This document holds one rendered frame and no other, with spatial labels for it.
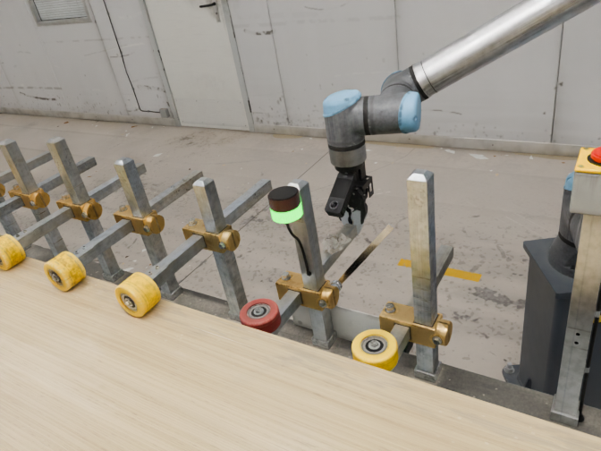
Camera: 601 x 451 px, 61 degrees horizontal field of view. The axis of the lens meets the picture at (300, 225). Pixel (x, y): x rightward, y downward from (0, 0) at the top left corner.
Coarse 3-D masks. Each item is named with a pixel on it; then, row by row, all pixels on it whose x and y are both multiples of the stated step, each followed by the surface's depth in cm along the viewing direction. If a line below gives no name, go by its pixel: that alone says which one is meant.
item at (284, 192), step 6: (282, 186) 98; (288, 186) 97; (270, 192) 96; (276, 192) 96; (282, 192) 95; (288, 192) 95; (294, 192) 95; (270, 198) 94; (276, 198) 94; (282, 198) 94; (288, 198) 93; (300, 222) 101; (288, 228) 99; (294, 234) 101; (300, 246) 103; (306, 264) 106
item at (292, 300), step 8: (344, 232) 130; (352, 232) 131; (344, 248) 128; (328, 256) 122; (336, 256) 125; (328, 264) 122; (288, 296) 111; (296, 296) 111; (280, 304) 109; (288, 304) 109; (296, 304) 111; (280, 312) 107; (288, 312) 109; (280, 328) 107
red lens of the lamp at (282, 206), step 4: (296, 188) 96; (268, 196) 95; (296, 196) 94; (268, 200) 95; (272, 200) 94; (276, 200) 93; (280, 200) 93; (284, 200) 93; (288, 200) 93; (292, 200) 94; (296, 200) 94; (272, 204) 94; (276, 204) 94; (280, 204) 93; (284, 204) 93; (288, 204) 93; (292, 204) 94; (296, 204) 94; (272, 208) 95; (276, 208) 94; (280, 208) 94; (284, 208) 94; (288, 208) 94; (292, 208) 94
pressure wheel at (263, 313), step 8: (248, 304) 104; (256, 304) 104; (264, 304) 103; (272, 304) 103; (240, 312) 102; (248, 312) 102; (256, 312) 101; (264, 312) 101; (272, 312) 100; (248, 320) 100; (256, 320) 99; (264, 320) 99; (272, 320) 99; (280, 320) 102; (256, 328) 99; (264, 328) 99; (272, 328) 100
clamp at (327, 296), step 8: (280, 280) 115; (288, 280) 115; (296, 280) 114; (328, 280) 112; (280, 288) 115; (288, 288) 113; (296, 288) 112; (304, 288) 111; (320, 288) 110; (328, 288) 110; (336, 288) 111; (280, 296) 116; (304, 296) 112; (312, 296) 110; (320, 296) 109; (328, 296) 109; (336, 296) 112; (304, 304) 113; (312, 304) 112; (320, 304) 109; (328, 304) 109
